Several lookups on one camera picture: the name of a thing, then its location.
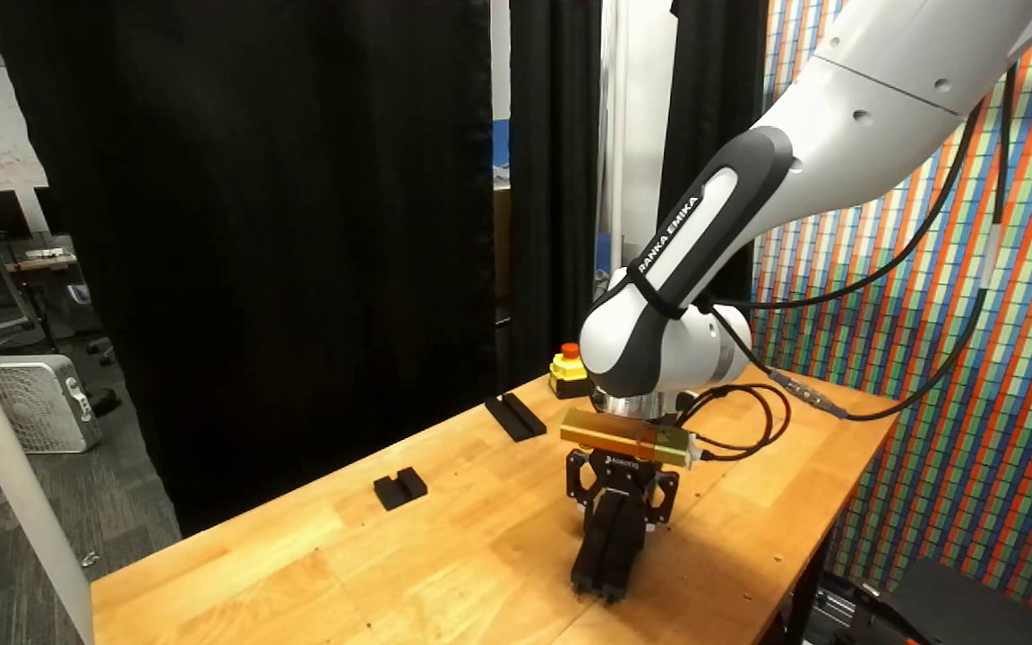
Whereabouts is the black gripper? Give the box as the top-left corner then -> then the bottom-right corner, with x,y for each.
562,449 -> 683,527

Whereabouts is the yellow emergency stop button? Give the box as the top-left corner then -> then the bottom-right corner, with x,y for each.
544,342 -> 599,400

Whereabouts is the medium black track piece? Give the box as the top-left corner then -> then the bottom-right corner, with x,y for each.
484,391 -> 552,443

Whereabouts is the small black track piece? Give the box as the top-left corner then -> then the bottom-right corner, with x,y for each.
370,466 -> 430,511

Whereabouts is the black box white label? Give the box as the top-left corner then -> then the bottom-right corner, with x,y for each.
803,574 -> 892,645

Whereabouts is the black curtain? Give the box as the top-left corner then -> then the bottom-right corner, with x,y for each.
646,0 -> 774,310
0,0 -> 498,535
509,0 -> 605,388

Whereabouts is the black equipment case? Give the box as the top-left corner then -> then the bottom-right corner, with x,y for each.
890,557 -> 1032,645

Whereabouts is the white computer case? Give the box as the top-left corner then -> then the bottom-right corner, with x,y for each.
0,351 -> 109,458

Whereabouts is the dark desk device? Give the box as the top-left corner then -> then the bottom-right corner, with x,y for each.
6,232 -> 78,277

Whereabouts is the wrist mounted camera bar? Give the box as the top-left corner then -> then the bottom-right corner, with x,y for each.
558,404 -> 705,474

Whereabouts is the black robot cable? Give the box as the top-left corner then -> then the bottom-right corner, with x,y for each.
677,65 -> 1017,466
745,104 -> 986,317

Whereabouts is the colourful checkered wall panel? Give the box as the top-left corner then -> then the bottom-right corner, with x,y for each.
751,0 -> 1032,639

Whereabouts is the white frame pole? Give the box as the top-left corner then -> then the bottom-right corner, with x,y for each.
0,292 -> 97,645

